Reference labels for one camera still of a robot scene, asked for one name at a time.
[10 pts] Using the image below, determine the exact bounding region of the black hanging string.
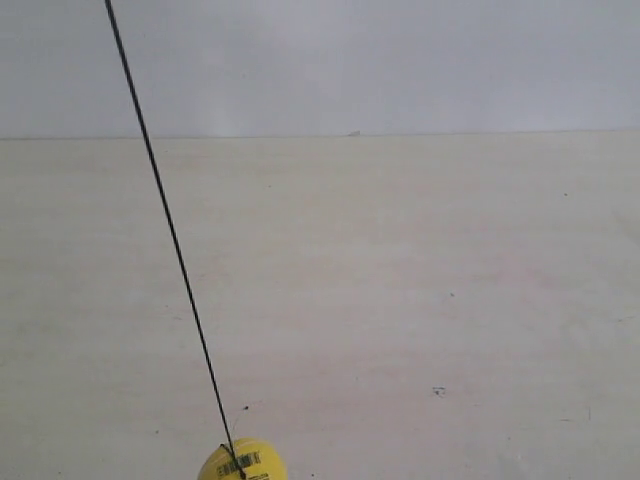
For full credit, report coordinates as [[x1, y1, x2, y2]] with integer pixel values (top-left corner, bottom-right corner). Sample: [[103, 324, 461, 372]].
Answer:
[[103, 0, 248, 480]]

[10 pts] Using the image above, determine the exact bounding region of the yellow tennis ball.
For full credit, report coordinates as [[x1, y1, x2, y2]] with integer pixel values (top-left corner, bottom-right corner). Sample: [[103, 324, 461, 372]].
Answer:
[[197, 437, 289, 480]]

